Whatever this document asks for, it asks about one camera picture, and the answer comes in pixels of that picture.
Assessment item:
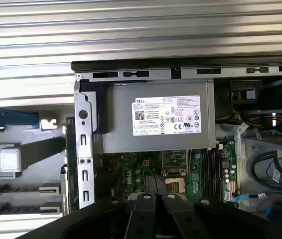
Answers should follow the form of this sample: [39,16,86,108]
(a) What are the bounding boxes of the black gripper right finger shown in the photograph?
[157,175,282,239]

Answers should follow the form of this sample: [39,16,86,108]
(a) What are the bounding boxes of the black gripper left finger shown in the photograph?
[18,175,158,239]

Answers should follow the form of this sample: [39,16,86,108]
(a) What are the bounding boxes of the RAM stick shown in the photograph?
[0,202,61,212]

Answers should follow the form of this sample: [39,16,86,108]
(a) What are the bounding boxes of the CPU socket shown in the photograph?
[164,177,186,194]

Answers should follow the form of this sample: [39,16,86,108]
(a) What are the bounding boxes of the green motherboard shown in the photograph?
[93,138,239,209]

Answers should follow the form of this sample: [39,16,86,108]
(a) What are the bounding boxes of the metal socket cover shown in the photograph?
[160,149,190,176]

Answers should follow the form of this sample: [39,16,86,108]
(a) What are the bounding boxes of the graphics card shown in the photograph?
[60,116,80,216]

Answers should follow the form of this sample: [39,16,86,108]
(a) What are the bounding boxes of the grey power supply unit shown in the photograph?
[93,80,217,154]

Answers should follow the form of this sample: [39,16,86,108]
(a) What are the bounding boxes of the black PC case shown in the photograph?
[71,56,282,226]

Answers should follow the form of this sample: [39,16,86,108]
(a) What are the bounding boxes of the silver CPU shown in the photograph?
[0,148,21,173]

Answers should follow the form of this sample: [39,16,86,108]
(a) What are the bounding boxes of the hard disk in blue carrier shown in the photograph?
[0,107,40,131]

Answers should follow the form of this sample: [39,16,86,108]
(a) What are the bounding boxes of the blue data cable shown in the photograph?
[230,194,250,203]

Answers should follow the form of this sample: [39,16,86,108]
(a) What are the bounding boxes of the wire locking lever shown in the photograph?
[186,148,193,176]

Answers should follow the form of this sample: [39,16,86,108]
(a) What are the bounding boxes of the black data cables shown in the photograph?
[252,149,282,192]

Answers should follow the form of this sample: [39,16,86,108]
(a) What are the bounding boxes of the black yellow wire loom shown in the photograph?
[215,111,248,129]

